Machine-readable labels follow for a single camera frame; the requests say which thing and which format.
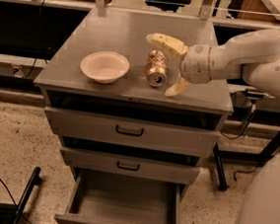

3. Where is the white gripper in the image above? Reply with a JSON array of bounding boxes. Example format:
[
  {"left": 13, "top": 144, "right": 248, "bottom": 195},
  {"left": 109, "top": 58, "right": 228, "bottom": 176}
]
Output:
[{"left": 146, "top": 33, "right": 211, "bottom": 97}]

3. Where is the orange soda can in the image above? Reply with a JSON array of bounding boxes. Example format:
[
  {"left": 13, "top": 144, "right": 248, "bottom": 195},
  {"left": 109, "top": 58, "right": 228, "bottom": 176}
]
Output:
[{"left": 146, "top": 50, "right": 167, "bottom": 87}]

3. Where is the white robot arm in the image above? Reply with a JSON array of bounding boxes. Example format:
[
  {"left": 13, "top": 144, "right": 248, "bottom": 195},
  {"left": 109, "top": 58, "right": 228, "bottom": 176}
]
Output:
[{"left": 146, "top": 29, "right": 280, "bottom": 224}]

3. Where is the grey drawer cabinet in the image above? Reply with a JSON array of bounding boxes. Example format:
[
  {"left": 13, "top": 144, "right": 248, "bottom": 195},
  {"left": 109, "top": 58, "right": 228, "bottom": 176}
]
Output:
[{"left": 25, "top": 0, "right": 244, "bottom": 192}]

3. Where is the grey middle drawer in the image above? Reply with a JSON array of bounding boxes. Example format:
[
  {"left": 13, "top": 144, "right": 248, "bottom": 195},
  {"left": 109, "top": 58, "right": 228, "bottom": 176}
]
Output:
[{"left": 60, "top": 146, "right": 200, "bottom": 186}]

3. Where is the grey top drawer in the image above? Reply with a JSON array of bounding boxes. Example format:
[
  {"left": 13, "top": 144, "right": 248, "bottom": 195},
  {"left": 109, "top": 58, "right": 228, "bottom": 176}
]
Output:
[{"left": 44, "top": 107, "right": 220, "bottom": 158}]

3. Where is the grey open bottom drawer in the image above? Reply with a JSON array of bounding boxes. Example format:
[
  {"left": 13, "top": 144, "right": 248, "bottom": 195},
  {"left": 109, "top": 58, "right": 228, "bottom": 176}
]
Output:
[{"left": 54, "top": 170, "right": 180, "bottom": 224}]

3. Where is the white paper bowl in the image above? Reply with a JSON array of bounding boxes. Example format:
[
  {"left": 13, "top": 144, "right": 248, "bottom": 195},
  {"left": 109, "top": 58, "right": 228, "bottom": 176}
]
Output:
[{"left": 80, "top": 51, "right": 130, "bottom": 84}]

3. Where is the black table leg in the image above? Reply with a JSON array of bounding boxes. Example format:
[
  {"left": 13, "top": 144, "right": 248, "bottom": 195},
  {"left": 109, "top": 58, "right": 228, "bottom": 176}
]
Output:
[{"left": 213, "top": 144, "right": 228, "bottom": 191}]

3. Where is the black stand leg left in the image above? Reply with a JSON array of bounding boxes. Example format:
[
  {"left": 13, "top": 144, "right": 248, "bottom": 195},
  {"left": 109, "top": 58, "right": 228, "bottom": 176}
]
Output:
[{"left": 12, "top": 167, "right": 41, "bottom": 224}]

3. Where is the black wall cable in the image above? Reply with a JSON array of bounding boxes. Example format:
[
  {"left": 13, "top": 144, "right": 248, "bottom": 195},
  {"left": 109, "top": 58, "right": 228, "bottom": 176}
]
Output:
[{"left": 24, "top": 0, "right": 57, "bottom": 81}]

